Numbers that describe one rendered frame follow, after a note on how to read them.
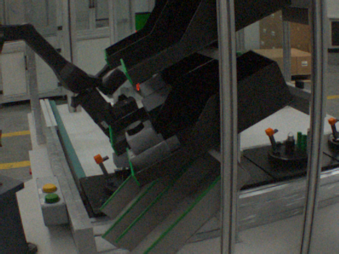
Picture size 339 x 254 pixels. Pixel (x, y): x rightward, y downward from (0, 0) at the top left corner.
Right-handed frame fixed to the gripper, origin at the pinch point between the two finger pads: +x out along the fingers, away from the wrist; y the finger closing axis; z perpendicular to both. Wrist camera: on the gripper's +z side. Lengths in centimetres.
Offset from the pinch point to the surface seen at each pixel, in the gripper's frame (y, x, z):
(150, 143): -44.2, -15.6, 3.3
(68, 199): 0.1, 1.0, -22.2
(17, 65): 530, 24, -55
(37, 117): 82, -2, -24
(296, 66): 461, 275, 250
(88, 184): 5.9, 4.0, -16.1
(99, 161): -1.1, -1.6, -8.6
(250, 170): -3.3, 29.5, 20.5
